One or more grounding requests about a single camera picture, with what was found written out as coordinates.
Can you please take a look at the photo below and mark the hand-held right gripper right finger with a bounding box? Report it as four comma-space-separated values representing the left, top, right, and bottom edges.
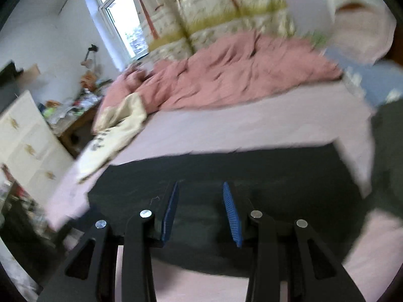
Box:
222, 181, 367, 302

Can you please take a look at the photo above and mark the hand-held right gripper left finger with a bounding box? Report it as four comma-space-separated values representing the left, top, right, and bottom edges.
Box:
37, 181, 180, 302

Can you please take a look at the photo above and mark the large black jacket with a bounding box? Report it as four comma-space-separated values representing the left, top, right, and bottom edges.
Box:
86, 141, 367, 277

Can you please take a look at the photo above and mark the cream printed garment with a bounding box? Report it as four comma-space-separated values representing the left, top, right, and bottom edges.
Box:
76, 93, 148, 183

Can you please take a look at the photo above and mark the pink quilt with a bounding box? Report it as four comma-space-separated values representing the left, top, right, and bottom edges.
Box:
94, 31, 344, 133

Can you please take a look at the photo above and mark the cluttered wooden side table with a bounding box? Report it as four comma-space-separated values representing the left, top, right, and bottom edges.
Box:
38, 69, 112, 128

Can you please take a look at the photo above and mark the white dresser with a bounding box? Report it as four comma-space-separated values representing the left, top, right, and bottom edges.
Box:
0, 90, 74, 208

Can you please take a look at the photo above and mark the folded dark grey garment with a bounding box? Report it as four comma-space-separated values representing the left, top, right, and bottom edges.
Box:
370, 99, 403, 214

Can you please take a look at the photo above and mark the desk lamp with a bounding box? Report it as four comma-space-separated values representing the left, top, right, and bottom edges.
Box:
80, 44, 102, 71

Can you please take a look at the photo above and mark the blue pillow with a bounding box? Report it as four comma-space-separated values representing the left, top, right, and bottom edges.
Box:
324, 49, 403, 107

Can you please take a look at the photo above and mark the white framed window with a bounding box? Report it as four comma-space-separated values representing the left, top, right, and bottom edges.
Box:
83, 0, 151, 70

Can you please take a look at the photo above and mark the floral printed curtain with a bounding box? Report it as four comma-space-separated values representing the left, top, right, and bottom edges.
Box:
127, 0, 296, 60

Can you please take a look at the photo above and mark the pale pink pillow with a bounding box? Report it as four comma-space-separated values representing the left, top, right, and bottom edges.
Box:
330, 2, 397, 65

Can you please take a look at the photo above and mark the white and brown headboard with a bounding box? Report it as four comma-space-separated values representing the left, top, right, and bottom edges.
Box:
327, 0, 381, 15

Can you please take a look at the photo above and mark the cardboard piece on wall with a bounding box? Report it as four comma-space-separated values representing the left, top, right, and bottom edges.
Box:
23, 64, 42, 80

